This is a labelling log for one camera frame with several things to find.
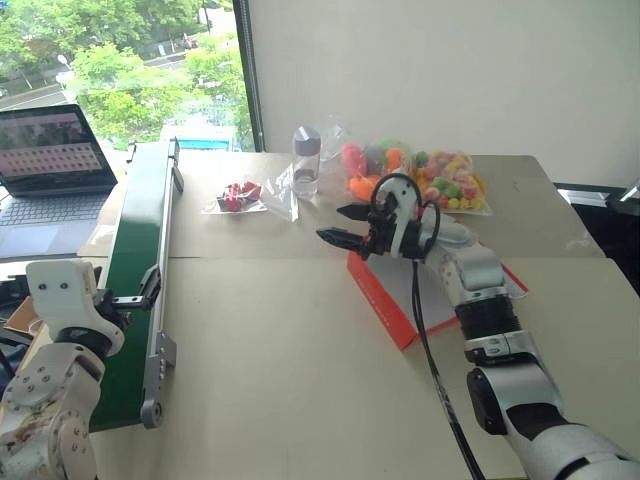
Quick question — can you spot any green conveyor belt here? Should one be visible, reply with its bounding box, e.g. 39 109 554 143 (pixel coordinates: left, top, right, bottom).
88 136 182 432

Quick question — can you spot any bag of orange pink toys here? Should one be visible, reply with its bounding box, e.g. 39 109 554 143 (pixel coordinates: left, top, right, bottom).
319 115 417 202

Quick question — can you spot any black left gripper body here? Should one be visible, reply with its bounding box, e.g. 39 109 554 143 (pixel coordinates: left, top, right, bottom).
93 287 121 322

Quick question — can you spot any dark side table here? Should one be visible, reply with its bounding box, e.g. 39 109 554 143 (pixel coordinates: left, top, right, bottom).
553 181 640 297

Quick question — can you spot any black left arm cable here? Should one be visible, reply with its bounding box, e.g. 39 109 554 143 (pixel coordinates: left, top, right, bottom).
0 335 17 384

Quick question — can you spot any empty clear plastic bag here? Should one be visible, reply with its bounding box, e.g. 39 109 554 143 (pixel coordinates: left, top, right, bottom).
258 163 302 224

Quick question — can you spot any bag of colourful balls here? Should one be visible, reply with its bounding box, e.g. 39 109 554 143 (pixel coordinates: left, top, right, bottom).
410 148 494 218

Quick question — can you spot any red and white box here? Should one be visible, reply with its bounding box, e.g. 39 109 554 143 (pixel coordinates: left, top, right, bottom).
346 249 530 352

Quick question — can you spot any black window frame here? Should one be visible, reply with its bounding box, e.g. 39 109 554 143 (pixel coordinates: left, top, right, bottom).
233 0 267 152

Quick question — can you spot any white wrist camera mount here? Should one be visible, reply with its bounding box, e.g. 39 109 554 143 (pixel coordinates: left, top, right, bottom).
24 258 126 351
372 175 426 259

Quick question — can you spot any grey laptop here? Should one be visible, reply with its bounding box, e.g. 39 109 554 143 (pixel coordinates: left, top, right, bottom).
0 103 119 261

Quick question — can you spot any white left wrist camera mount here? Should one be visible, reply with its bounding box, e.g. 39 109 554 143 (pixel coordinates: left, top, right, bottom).
24 258 126 351

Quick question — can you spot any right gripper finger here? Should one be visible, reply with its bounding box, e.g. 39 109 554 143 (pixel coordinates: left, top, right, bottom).
316 227 372 254
335 201 375 222

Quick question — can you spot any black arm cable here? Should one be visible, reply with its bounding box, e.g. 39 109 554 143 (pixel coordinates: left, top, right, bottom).
373 172 487 480
0 335 17 384

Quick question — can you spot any grey metal roller bracket plate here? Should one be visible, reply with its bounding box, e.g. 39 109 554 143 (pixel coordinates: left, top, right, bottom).
139 329 178 429

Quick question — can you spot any clear bottle with grey cap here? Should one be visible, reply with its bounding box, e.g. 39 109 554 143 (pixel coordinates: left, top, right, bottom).
291 125 322 199

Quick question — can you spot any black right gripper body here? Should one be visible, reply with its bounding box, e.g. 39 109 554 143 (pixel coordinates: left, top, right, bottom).
357 191 401 261

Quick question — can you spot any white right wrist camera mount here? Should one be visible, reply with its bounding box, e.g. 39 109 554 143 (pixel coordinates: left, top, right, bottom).
372 175 426 259

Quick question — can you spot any small bag of red toys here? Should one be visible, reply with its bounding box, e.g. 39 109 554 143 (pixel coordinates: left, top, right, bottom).
201 178 269 216

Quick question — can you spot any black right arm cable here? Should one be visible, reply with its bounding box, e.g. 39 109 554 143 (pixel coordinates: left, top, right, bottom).
373 172 487 480

